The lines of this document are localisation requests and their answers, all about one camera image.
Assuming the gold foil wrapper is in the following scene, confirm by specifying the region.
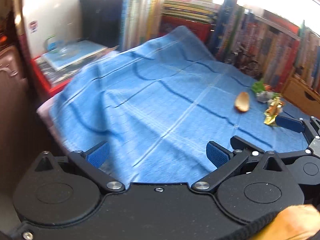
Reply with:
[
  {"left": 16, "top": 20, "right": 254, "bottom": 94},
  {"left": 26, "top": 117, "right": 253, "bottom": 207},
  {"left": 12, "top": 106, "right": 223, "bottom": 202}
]
[{"left": 264, "top": 97, "right": 284, "bottom": 126}]

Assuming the horizontal stack of books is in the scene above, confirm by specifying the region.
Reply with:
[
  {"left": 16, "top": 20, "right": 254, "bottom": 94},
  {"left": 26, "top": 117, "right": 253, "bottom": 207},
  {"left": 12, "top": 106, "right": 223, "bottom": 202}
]
[{"left": 162, "top": 0, "right": 221, "bottom": 24}]

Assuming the wooden drawer organizer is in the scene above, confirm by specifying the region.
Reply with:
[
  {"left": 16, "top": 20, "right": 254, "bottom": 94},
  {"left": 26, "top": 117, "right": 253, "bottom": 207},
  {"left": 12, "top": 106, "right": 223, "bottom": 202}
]
[{"left": 283, "top": 77, "right": 320, "bottom": 119}]

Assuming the large dark blue book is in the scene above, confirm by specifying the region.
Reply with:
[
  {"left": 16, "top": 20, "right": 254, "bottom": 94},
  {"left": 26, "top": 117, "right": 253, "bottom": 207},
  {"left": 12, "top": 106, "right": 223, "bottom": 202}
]
[{"left": 79, "top": 0, "right": 128, "bottom": 48}]

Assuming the miniature black bicycle model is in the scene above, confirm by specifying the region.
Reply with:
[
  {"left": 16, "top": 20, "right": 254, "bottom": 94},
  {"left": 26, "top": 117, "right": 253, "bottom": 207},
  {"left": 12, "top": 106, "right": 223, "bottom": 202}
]
[{"left": 224, "top": 45, "right": 262, "bottom": 80}]

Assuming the orange peel piece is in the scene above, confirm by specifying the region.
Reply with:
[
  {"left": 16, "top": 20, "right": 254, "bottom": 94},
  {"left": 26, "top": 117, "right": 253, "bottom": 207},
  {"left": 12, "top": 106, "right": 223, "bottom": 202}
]
[{"left": 234, "top": 92, "right": 249, "bottom": 113}]

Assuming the row of upright books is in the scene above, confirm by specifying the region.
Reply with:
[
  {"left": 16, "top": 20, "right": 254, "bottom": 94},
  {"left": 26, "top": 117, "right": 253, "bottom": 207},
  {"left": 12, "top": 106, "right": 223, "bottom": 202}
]
[{"left": 207, "top": 0, "right": 319, "bottom": 92}]

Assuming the red tray with magazines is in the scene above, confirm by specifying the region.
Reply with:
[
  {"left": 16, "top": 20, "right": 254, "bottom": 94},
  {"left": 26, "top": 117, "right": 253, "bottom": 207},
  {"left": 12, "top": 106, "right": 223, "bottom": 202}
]
[{"left": 31, "top": 40, "right": 118, "bottom": 99}]

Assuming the left row of books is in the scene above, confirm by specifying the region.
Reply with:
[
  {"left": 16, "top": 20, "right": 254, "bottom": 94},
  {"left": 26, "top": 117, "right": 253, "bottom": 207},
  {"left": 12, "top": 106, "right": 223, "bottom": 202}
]
[{"left": 118, "top": 0, "right": 163, "bottom": 51}]

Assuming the pink ribbed suitcase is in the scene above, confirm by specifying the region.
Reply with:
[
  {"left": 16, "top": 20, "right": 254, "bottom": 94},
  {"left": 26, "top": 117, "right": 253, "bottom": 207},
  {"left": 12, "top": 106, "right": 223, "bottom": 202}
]
[{"left": 1, "top": 46, "right": 32, "bottom": 196}]

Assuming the red box under books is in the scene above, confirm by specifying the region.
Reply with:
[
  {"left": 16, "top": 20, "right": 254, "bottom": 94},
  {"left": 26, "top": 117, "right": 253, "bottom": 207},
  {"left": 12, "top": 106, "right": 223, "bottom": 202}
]
[{"left": 159, "top": 16, "right": 211, "bottom": 43}]

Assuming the blue checked cloth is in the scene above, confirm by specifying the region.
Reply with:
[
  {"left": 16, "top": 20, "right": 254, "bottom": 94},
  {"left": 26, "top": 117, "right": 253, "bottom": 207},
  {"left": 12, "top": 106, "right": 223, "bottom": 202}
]
[{"left": 50, "top": 26, "right": 307, "bottom": 185}]

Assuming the glass mug green handle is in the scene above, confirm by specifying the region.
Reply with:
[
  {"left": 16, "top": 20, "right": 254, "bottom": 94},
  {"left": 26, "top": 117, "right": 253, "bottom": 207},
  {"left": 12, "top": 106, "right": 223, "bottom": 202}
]
[{"left": 44, "top": 35, "right": 73, "bottom": 59}]

